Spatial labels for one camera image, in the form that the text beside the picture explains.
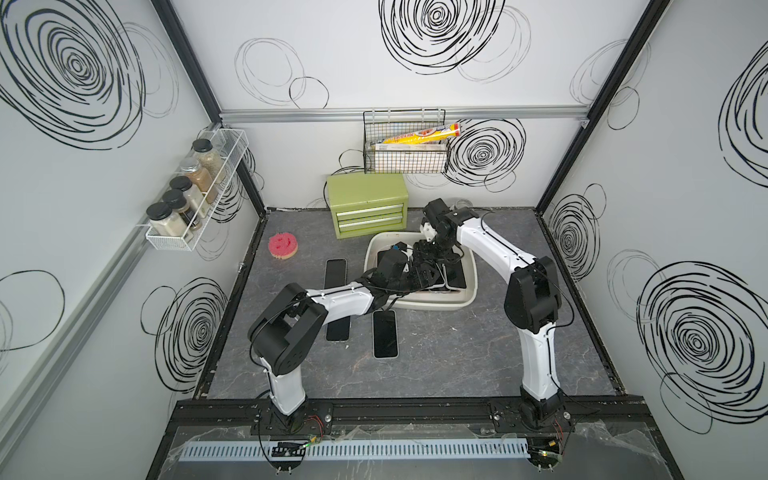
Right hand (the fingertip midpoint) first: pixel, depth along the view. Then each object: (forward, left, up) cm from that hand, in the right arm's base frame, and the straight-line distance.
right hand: (425, 260), depth 93 cm
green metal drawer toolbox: (+18, +19, +7) cm, 27 cm away
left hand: (-7, -2, +1) cm, 7 cm away
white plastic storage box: (-8, -3, -10) cm, 13 cm away
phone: (-20, +25, -8) cm, 33 cm away
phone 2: (-19, +12, -10) cm, 25 cm away
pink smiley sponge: (+10, +49, -6) cm, 51 cm away
